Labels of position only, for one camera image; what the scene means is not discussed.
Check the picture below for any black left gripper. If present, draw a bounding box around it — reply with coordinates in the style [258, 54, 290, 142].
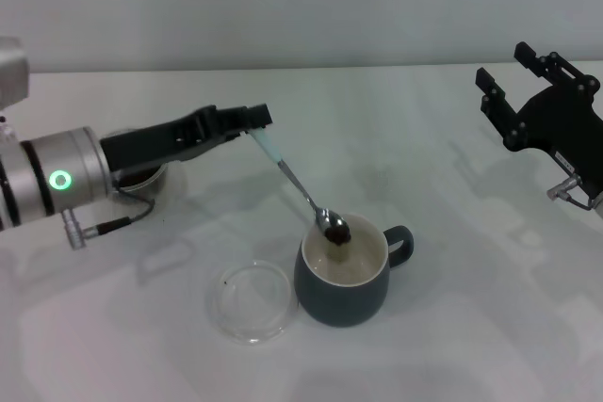
[100, 103, 274, 173]

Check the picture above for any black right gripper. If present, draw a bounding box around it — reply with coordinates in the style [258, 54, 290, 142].
[474, 41, 603, 199]

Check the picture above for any blue-handled metal spoon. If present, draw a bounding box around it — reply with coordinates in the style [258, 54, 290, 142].
[248, 128, 352, 241]

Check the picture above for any shallow clear glass dish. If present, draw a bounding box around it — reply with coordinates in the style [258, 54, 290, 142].
[209, 259, 299, 346]

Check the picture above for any dark teal ceramic mug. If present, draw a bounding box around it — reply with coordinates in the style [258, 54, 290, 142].
[294, 213, 416, 328]

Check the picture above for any clear glass saucer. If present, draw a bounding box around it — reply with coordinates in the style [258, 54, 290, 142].
[115, 160, 188, 232]

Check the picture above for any right gripper cable with plug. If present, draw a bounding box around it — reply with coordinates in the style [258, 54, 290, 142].
[546, 175, 595, 211]

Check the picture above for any gripper cable with plug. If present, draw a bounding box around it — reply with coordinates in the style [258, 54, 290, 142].
[546, 175, 595, 211]
[62, 184, 157, 250]

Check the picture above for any double-wall clear glass cup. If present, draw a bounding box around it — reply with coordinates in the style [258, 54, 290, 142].
[111, 162, 167, 201]

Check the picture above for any left gripper cable with plug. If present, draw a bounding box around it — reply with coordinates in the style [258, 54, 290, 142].
[62, 184, 157, 250]

